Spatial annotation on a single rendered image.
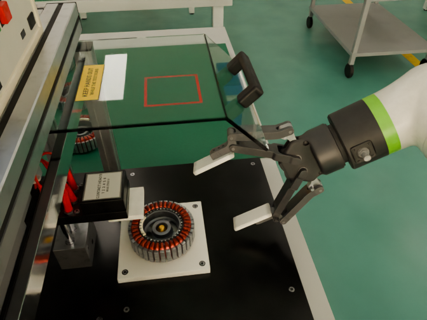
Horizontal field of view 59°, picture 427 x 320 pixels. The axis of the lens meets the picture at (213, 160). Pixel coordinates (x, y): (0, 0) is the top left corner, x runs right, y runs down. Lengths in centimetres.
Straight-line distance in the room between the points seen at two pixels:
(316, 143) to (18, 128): 39
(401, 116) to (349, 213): 130
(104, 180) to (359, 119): 38
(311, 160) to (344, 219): 122
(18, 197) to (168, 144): 59
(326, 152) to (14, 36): 42
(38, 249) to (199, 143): 59
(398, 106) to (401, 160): 165
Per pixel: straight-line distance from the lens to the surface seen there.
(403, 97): 58
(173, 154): 88
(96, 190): 58
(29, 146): 39
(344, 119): 57
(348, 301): 158
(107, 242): 71
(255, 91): 51
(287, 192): 63
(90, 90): 52
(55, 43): 54
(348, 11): 346
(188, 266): 64
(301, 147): 58
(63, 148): 47
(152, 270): 65
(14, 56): 48
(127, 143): 93
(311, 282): 69
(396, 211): 193
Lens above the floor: 132
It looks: 42 degrees down
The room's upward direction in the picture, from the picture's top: straight up
